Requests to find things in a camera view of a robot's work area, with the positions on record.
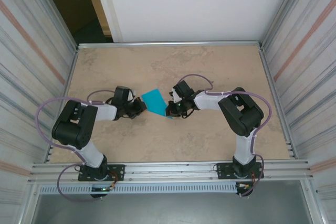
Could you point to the teal blue cloth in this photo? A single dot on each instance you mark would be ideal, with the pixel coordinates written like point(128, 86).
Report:
point(155, 100)

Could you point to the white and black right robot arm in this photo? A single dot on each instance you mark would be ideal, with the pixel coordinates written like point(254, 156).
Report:
point(245, 148)

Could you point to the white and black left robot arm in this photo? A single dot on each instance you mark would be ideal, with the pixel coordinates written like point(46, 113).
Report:
point(90, 153)

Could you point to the small circuit board green light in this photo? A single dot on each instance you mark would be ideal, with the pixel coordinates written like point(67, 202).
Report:
point(101, 189)

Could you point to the translucent corrugated side panel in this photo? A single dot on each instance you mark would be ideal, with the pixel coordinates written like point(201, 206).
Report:
point(315, 77)
point(21, 77)

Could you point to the wide aluminium mounting rail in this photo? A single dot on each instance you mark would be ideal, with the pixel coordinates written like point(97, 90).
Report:
point(170, 171)

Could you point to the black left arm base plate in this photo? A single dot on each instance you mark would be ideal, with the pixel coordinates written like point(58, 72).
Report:
point(118, 172)

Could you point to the thin aluminium table edge rail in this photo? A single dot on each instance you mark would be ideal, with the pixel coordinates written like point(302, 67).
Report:
point(170, 43)

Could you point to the aluminium side rail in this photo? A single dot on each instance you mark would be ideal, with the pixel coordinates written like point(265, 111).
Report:
point(270, 82)
point(73, 64)

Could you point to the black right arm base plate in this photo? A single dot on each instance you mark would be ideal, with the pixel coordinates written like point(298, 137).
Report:
point(223, 170)

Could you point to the tan wooden door frame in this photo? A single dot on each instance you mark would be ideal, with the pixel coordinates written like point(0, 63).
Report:
point(95, 3)

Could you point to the aluminium upright post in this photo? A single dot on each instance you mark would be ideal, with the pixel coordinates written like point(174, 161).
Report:
point(59, 22)
point(284, 11)

